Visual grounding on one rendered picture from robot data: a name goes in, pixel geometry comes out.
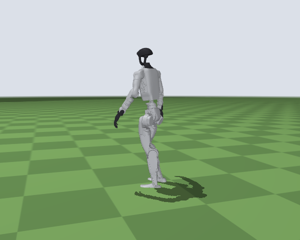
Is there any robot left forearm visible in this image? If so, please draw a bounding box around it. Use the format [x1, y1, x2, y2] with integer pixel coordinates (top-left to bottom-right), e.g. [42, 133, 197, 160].
[119, 89, 134, 114]

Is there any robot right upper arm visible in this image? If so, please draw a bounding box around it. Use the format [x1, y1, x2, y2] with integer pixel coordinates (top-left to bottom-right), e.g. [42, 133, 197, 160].
[157, 70, 164, 95]

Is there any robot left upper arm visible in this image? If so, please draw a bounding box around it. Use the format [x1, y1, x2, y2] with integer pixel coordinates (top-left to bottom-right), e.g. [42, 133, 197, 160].
[131, 70, 145, 98]

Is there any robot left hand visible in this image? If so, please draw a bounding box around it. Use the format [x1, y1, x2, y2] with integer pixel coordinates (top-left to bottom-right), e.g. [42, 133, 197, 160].
[114, 110, 125, 128]

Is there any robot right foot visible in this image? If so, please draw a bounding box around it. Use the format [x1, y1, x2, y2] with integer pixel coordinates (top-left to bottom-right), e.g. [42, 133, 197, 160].
[148, 176, 167, 183]

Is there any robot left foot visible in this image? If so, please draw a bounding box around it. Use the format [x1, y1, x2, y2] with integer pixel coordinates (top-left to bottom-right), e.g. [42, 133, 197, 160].
[140, 183, 161, 188]

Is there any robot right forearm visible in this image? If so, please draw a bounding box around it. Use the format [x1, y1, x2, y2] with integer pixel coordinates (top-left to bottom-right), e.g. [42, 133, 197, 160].
[157, 92, 164, 110]

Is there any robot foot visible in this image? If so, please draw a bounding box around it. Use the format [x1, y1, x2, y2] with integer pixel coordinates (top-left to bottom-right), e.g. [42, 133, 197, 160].
[140, 183, 161, 188]
[148, 176, 167, 183]

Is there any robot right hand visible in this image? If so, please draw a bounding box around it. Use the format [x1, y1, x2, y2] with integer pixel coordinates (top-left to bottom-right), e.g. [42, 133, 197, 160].
[159, 105, 163, 117]

